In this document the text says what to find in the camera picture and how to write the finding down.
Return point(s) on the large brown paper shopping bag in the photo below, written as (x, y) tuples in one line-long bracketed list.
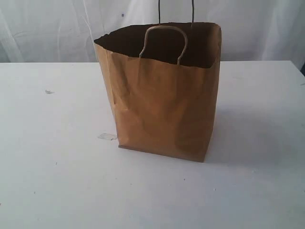
[(162, 84)]

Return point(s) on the clear tape piece on table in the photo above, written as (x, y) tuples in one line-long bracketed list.
[(108, 137)]

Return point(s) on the small white paper scrap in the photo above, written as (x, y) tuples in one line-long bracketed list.
[(48, 92)]

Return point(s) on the white backdrop curtain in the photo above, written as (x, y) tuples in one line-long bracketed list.
[(64, 30)]

